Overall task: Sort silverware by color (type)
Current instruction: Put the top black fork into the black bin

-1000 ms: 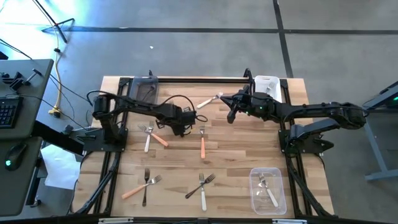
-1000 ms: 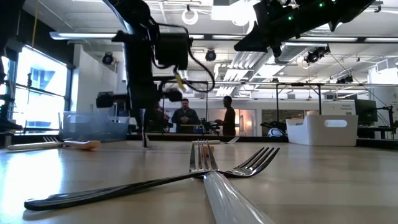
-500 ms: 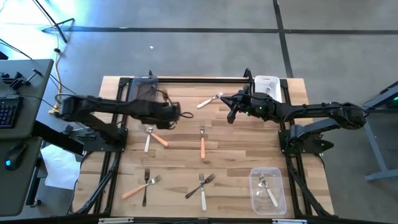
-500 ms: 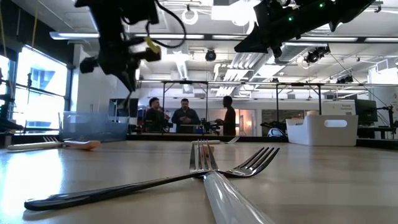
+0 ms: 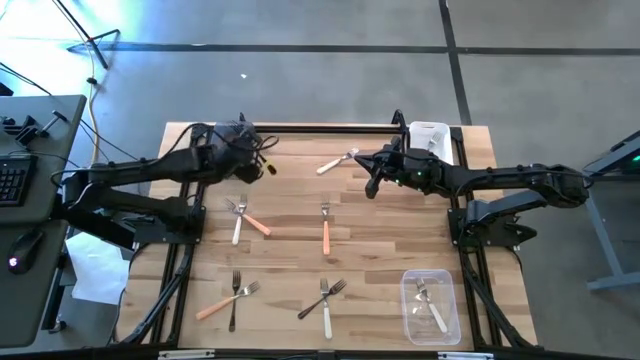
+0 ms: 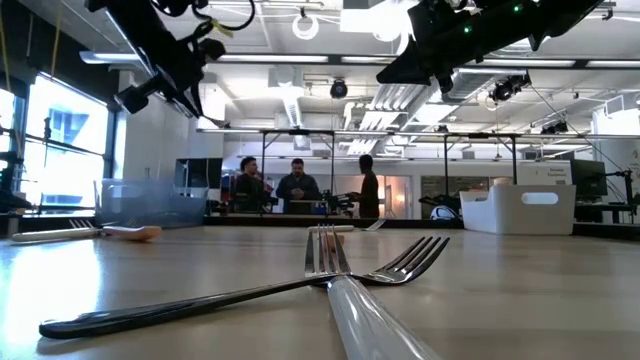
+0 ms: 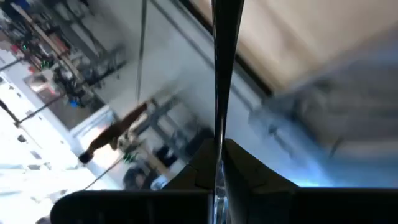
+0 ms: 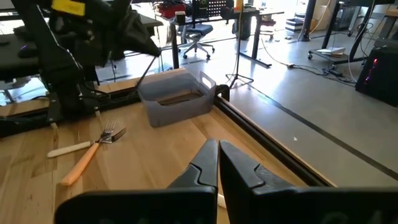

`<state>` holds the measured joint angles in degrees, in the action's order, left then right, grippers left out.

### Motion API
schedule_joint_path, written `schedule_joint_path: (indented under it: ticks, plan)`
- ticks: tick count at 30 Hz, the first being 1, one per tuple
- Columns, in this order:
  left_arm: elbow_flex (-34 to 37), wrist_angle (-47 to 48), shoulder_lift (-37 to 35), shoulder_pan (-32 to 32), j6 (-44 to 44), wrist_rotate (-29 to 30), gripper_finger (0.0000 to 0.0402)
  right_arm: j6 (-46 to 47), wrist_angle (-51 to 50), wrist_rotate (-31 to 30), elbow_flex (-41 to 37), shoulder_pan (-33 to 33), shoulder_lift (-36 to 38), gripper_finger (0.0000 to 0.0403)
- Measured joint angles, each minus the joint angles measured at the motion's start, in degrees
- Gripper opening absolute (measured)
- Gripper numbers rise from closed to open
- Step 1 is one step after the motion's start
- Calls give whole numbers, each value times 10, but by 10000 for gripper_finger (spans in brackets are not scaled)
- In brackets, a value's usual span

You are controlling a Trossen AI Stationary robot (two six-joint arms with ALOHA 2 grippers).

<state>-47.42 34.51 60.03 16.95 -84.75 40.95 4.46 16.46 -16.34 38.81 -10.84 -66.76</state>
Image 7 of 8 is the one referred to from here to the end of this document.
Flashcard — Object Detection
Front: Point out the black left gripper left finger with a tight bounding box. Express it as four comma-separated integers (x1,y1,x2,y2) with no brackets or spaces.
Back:
49,138,216,224

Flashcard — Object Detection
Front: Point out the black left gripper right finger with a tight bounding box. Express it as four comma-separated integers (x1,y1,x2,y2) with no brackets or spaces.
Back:
223,139,398,224

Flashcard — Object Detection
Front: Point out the black metal fork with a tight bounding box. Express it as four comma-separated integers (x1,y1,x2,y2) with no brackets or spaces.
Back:
210,0,246,224

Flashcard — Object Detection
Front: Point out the grey plastic bin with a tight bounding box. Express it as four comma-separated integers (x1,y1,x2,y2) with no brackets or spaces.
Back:
248,27,398,187

